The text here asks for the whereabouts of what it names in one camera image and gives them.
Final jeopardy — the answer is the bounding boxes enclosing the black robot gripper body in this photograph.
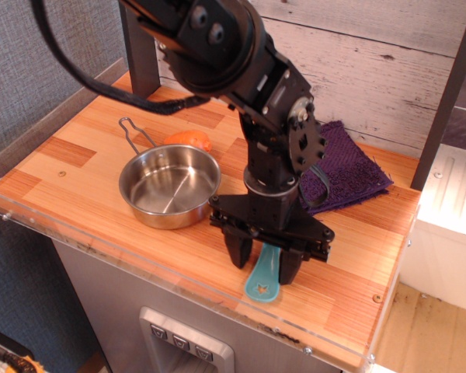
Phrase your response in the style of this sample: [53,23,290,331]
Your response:
[209,193,335,262]

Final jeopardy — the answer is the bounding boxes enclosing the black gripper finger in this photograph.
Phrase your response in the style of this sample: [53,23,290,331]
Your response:
[223,226,253,269]
[279,249,310,285]

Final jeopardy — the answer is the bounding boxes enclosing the teal brush white bristles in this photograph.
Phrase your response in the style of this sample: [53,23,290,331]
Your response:
[245,243,281,303]

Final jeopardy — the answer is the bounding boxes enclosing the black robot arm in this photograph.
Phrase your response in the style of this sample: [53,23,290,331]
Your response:
[125,1,335,285]

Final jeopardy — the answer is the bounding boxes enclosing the folded violet towel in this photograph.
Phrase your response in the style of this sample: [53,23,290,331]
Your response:
[300,121,393,215]

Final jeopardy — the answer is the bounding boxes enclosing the small stainless steel pan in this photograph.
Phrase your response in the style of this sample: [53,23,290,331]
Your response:
[119,117,221,229]

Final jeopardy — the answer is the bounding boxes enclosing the orange toy carrot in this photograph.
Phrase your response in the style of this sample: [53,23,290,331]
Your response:
[164,130,212,152]

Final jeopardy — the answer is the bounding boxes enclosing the clear acrylic edge guard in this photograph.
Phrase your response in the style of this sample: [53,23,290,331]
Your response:
[0,182,419,372]

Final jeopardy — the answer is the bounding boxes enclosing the silver dispenser button panel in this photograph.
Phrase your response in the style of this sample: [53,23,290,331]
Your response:
[139,307,235,372]

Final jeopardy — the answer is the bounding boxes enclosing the grey cabinet body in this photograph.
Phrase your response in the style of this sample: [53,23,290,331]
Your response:
[54,242,338,372]

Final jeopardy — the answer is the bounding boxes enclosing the orange object bottom left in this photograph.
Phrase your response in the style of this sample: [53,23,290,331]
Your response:
[5,356,44,373]

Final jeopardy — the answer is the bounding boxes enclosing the dark grey left post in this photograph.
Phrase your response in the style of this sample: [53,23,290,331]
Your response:
[120,4,161,99]

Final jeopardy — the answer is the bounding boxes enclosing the dark grey post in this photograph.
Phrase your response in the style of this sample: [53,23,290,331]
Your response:
[410,28,466,191]
[120,4,161,99]

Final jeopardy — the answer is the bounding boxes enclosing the dark grey right post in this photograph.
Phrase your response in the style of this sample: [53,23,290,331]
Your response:
[410,28,466,191]

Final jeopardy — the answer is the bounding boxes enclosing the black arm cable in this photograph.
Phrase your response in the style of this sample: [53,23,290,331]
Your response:
[30,0,210,116]

